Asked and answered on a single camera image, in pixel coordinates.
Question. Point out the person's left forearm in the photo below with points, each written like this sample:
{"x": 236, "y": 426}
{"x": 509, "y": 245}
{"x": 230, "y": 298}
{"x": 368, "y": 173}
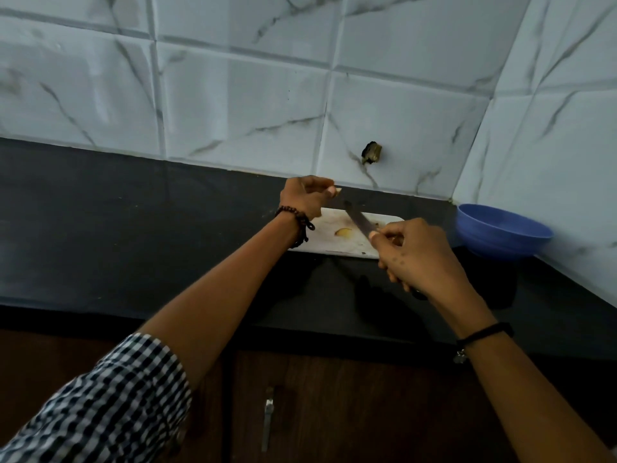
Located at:
{"x": 217, "y": 303}

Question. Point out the person's right forearm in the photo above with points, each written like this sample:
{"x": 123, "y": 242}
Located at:
{"x": 535, "y": 405}

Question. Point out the blue plastic bowl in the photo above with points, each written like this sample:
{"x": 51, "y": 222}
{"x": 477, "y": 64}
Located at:
{"x": 503, "y": 231}

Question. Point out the black wristband with charm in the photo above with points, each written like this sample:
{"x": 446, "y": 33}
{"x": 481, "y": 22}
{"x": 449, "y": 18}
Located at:
{"x": 484, "y": 332}

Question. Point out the steel kitchen knife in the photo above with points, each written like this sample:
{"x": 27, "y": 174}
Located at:
{"x": 359, "y": 217}

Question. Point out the white cutting board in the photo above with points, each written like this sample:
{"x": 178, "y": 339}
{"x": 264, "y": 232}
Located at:
{"x": 328, "y": 245}

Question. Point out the black white checkered shirt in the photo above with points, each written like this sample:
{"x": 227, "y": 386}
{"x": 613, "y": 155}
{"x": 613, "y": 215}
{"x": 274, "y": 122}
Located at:
{"x": 106, "y": 405}

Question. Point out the person's right hand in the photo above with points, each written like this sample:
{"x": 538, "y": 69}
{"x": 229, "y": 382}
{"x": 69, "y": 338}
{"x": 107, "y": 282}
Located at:
{"x": 424, "y": 265}

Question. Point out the pale potato piece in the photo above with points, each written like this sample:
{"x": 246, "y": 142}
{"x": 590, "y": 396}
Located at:
{"x": 343, "y": 232}

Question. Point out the brown wall pipe stub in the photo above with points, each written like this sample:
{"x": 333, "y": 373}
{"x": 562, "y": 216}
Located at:
{"x": 371, "y": 153}

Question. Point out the person's left hand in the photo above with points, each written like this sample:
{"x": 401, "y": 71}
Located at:
{"x": 303, "y": 197}

